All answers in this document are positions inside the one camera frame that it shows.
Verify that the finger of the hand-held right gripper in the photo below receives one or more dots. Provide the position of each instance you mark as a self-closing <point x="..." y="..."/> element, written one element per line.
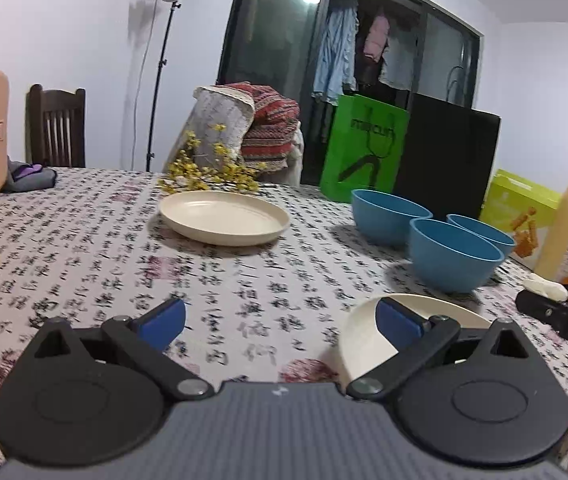
<point x="541" y="307"/>

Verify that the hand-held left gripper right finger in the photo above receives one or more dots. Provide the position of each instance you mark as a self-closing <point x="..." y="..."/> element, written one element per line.
<point x="398" y="322"/>

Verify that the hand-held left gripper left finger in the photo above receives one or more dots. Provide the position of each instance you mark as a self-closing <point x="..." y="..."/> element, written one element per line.
<point x="164" y="321"/>

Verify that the cream plate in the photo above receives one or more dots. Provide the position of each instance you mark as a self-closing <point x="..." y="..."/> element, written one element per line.
<point x="224" y="217"/>
<point x="361" y="340"/>

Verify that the blue bowl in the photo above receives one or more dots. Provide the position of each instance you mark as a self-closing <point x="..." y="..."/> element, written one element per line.
<point x="451" y="265"/>
<point x="384" y="220"/>
<point x="489" y="235"/>

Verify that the calligraphy printed tablecloth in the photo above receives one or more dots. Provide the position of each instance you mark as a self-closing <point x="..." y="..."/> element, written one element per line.
<point x="89" y="270"/>

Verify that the green snack box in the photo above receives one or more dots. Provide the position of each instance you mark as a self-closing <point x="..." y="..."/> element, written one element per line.
<point x="514" y="205"/>

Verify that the yellow flower branch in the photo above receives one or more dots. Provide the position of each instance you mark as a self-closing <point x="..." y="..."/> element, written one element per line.
<point x="199" y="172"/>

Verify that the green paper bag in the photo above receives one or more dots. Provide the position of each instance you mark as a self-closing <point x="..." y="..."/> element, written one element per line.
<point x="364" y="160"/>

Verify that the black paper bag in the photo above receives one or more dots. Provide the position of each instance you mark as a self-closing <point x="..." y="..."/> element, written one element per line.
<point x="449" y="160"/>

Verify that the patterned cloth on chair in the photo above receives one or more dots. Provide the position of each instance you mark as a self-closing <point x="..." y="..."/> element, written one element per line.
<point x="294" y="160"/>

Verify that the purple grey cloth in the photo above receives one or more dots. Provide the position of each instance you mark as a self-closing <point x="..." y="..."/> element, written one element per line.
<point x="29" y="176"/>

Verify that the white quilted cloth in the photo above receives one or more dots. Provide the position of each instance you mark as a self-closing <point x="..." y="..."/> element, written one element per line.
<point x="219" y="120"/>

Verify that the dark wooden chair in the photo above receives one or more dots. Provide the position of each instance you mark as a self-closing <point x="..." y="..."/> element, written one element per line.
<point x="56" y="130"/>

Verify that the red patterned cloth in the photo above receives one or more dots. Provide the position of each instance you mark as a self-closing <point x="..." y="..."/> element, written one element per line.
<point x="271" y="125"/>

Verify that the white hanging garment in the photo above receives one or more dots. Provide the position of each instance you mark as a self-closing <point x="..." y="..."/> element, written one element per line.
<point x="399" y="60"/>

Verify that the light blue hanging shirt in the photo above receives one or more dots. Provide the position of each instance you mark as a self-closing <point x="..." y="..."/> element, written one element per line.
<point x="336" y="55"/>

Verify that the pink hanging garment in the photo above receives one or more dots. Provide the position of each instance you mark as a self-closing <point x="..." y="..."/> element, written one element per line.
<point x="376" y="37"/>

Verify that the dark sliding glass door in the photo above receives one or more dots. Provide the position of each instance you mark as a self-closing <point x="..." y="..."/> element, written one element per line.
<point x="274" y="35"/>

